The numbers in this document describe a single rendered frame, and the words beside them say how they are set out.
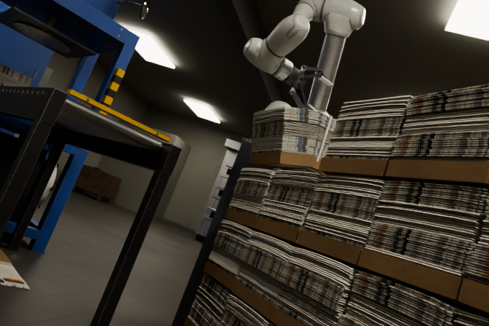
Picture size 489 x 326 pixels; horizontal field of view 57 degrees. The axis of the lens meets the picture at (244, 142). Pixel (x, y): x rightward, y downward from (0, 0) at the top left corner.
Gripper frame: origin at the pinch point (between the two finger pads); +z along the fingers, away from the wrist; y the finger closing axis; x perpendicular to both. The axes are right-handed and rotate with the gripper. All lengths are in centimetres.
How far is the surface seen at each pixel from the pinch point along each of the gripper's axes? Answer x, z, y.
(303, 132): 13.7, -8.9, 22.4
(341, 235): 68, -13, 57
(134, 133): -13, -62, 52
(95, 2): -149, -106, -26
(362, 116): 60, -17, 23
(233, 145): -730, 233, -99
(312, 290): 65, -13, 73
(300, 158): 14.6, -5.5, 32.5
